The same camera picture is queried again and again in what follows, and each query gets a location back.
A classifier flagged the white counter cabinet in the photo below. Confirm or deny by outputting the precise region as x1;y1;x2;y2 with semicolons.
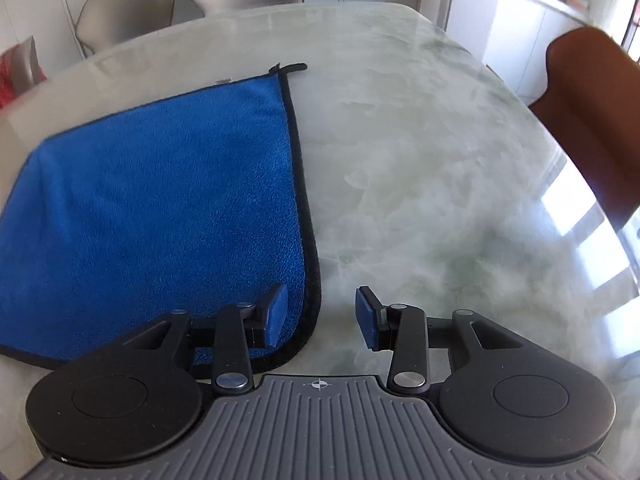
500;0;616;106

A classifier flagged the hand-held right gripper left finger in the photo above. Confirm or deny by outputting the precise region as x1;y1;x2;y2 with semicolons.
117;282;289;395

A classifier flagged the brown leather chair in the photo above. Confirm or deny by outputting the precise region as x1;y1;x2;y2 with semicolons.
527;26;640;231

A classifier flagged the red patterned cloth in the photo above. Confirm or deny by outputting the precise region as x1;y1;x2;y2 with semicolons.
0;47;26;107

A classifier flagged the blue and grey towel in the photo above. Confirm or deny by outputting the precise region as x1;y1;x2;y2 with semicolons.
0;62;322;381

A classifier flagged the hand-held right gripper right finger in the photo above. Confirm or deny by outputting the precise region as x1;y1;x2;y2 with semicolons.
354;286;526;395

